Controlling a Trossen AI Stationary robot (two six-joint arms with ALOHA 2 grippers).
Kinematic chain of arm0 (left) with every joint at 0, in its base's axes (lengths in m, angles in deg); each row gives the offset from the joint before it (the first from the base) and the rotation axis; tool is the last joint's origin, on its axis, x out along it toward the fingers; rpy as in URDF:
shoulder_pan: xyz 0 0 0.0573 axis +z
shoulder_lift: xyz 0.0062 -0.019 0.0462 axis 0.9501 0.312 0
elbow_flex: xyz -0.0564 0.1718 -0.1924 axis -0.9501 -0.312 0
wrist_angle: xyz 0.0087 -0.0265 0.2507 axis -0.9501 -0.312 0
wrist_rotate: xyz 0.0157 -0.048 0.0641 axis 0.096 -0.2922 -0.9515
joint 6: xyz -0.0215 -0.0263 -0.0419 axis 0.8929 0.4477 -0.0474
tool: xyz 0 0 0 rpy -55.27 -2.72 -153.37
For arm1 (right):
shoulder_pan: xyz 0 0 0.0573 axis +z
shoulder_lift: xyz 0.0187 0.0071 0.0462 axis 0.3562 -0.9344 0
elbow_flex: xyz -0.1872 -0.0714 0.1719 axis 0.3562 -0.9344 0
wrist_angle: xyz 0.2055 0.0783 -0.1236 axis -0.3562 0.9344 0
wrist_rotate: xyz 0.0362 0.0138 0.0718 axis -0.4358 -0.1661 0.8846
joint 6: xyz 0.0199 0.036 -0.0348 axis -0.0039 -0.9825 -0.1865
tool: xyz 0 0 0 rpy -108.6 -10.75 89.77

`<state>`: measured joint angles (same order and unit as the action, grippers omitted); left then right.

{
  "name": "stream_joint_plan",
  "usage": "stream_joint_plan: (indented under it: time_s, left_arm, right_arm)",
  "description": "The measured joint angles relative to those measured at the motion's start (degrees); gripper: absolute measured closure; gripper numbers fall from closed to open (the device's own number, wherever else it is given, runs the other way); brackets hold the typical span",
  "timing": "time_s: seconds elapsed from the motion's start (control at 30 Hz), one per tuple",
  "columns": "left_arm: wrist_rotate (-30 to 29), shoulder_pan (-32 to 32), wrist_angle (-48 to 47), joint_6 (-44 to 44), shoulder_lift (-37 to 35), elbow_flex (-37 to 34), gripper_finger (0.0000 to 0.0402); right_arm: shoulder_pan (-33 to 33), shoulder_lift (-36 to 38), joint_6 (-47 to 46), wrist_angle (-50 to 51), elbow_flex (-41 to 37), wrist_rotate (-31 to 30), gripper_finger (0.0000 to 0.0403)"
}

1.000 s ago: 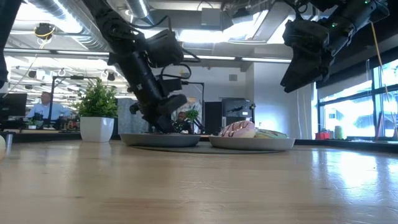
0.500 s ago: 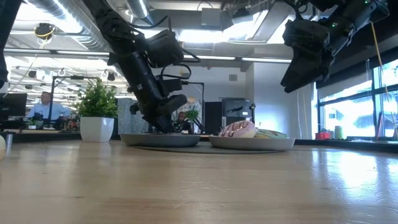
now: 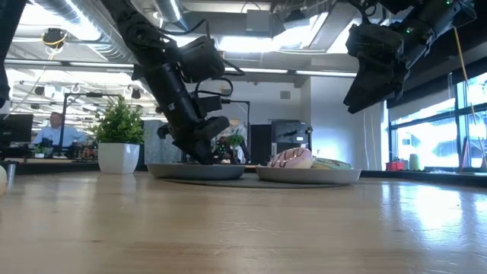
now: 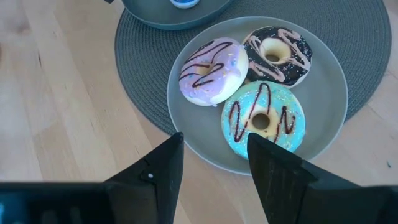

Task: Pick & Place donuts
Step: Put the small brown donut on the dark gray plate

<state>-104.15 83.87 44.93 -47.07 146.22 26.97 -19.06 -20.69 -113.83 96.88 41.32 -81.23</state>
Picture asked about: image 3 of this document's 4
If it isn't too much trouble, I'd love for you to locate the small leafy green plant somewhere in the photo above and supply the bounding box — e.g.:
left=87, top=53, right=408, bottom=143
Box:
left=226, top=132, right=245, bottom=149

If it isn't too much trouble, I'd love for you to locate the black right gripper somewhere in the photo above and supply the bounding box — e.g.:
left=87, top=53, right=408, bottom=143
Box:
left=343, top=53, right=411, bottom=114

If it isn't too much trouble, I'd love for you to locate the black camera frame stand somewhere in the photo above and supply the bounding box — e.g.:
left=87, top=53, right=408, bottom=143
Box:
left=221, top=98, right=251, bottom=132

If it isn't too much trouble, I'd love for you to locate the green iced donut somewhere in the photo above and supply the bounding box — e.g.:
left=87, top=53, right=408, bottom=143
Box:
left=310, top=158, right=353, bottom=170

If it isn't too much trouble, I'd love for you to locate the black computer monitor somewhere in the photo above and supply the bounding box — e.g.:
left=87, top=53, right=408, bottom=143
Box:
left=0, top=113, right=34, bottom=145

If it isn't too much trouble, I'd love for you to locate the large corrugated air duct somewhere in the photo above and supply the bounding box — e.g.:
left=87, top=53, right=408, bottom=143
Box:
left=32, top=0, right=138, bottom=64

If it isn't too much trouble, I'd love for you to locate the round grey placemat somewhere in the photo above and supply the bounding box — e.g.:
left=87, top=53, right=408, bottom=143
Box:
left=161, top=173, right=345, bottom=190

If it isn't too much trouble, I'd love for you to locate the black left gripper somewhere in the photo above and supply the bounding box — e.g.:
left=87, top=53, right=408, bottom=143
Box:
left=146, top=62, right=231, bottom=165

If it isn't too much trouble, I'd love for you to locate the green plant in white pot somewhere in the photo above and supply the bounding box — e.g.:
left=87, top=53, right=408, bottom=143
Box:
left=91, top=94, right=145, bottom=175

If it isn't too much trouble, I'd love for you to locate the black upright panel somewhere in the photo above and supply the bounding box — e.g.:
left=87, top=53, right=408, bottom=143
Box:
left=250, top=123, right=273, bottom=167

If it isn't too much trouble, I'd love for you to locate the grey round plate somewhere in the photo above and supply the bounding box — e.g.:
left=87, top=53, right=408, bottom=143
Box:
left=255, top=165, right=362, bottom=186
left=146, top=162, right=247, bottom=181

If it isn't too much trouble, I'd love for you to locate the person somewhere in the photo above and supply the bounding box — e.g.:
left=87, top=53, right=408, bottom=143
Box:
left=32, top=112, right=89, bottom=148
left=212, top=135, right=248, bottom=165

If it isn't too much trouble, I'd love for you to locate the black ceiling device yellow cable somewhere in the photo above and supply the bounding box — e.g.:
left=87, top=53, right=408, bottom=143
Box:
left=41, top=27, right=68, bottom=49

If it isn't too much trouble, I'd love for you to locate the round silver air duct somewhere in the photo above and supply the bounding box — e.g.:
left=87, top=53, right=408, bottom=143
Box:
left=154, top=0, right=190, bottom=32

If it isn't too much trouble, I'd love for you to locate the grey ceiling box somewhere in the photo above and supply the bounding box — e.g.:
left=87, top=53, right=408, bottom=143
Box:
left=245, top=9, right=272, bottom=33

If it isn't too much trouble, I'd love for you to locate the long ceiling light strip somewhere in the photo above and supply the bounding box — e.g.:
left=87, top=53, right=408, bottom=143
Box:
left=3, top=59, right=358, bottom=79

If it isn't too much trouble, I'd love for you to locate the black window frame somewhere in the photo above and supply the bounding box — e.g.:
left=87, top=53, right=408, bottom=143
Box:
left=387, top=72, right=487, bottom=170

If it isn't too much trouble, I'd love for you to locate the grey partition panel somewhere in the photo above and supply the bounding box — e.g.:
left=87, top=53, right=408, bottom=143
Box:
left=143, top=119, right=180, bottom=164

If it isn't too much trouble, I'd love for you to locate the chocolate-drizzled iced donut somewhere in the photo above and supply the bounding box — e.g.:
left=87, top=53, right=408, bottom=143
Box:
left=267, top=147, right=315, bottom=170

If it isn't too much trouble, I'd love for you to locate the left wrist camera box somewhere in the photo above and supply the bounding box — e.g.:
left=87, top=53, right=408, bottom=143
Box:
left=194, top=94, right=224, bottom=114

